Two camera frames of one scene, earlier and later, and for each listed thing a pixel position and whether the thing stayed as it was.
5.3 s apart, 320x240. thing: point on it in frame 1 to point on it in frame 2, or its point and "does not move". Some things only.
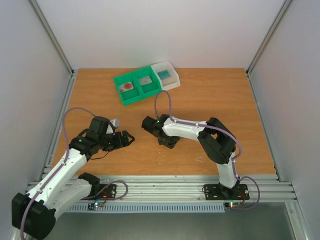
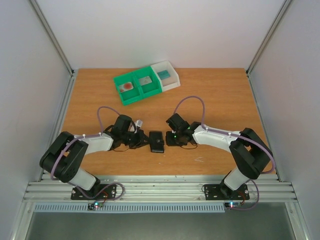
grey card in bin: [145, 81] does not move
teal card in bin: [163, 74] does not move
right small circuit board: [230, 205] does not move
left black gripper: [120, 143] to [140, 142]
